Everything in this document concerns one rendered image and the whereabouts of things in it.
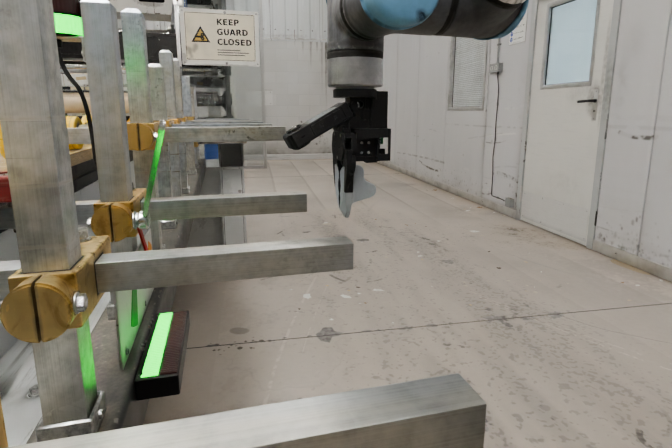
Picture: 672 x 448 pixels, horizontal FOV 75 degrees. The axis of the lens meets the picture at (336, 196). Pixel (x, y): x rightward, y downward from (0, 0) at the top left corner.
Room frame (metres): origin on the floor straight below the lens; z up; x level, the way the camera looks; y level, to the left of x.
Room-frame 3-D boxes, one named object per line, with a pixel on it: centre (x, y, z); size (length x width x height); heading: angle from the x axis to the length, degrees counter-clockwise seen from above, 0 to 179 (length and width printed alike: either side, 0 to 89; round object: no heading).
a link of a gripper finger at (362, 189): (0.72, -0.04, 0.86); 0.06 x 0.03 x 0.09; 105
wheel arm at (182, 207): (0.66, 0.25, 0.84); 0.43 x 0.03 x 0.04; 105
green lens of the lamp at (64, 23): (0.59, 0.35, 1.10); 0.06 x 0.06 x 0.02
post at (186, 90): (2.05, 0.68, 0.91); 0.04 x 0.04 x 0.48; 15
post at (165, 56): (1.33, 0.50, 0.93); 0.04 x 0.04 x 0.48; 15
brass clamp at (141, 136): (0.86, 0.38, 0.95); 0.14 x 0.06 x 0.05; 15
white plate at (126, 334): (0.58, 0.28, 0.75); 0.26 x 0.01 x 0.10; 15
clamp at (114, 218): (0.62, 0.32, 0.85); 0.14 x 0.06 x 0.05; 15
